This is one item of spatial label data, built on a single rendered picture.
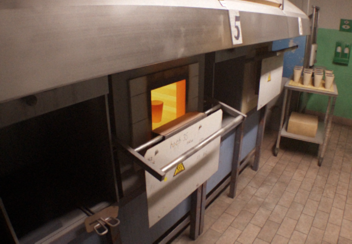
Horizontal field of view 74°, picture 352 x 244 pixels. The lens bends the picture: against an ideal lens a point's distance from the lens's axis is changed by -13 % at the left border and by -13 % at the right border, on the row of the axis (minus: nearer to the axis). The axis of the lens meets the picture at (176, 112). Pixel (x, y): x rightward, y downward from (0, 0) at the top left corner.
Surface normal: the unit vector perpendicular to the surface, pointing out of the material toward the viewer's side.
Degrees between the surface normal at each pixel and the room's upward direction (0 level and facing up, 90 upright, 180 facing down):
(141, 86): 90
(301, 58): 90
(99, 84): 90
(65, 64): 80
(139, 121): 90
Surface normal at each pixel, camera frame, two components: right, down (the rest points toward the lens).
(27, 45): 0.78, 0.04
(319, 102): -0.61, 0.28
